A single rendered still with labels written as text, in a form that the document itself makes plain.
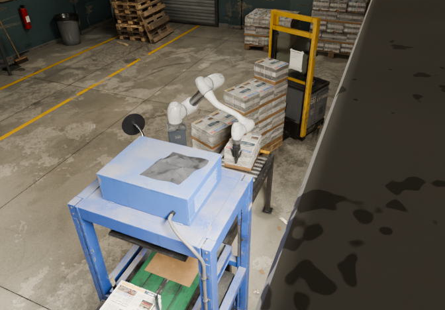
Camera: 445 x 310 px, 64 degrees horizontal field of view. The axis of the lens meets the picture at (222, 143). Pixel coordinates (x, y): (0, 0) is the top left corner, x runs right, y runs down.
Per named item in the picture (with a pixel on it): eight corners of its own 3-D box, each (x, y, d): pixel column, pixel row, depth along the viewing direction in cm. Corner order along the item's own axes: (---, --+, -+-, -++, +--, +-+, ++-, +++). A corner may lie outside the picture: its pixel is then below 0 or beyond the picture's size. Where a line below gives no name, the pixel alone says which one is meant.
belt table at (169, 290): (162, 230, 309) (161, 222, 304) (232, 254, 288) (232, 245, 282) (111, 299, 256) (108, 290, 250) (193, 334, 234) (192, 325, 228)
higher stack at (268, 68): (250, 142, 554) (253, 61, 484) (263, 135, 571) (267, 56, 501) (270, 152, 531) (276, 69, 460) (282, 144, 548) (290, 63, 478)
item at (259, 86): (239, 85, 478) (240, 84, 477) (253, 79, 494) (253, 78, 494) (261, 93, 456) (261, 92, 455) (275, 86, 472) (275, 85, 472)
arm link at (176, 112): (165, 121, 399) (163, 103, 387) (177, 115, 410) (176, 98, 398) (174, 126, 389) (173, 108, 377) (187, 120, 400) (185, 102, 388)
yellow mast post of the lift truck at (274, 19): (264, 120, 591) (270, 10, 496) (267, 118, 596) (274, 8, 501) (268, 122, 586) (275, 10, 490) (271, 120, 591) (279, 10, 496)
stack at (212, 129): (193, 175, 486) (189, 122, 441) (251, 142, 554) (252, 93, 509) (213, 189, 463) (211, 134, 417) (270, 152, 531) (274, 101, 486)
